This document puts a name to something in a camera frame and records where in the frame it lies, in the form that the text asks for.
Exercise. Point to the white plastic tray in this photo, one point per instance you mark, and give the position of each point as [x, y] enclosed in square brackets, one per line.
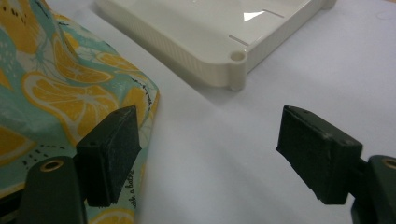
[186, 31]

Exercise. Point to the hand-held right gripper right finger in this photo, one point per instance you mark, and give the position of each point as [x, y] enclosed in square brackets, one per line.
[320, 158]

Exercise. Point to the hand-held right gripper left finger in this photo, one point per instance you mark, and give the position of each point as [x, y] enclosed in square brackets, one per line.
[106, 155]

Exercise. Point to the lemon print cloth bag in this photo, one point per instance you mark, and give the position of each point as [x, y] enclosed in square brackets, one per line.
[62, 77]

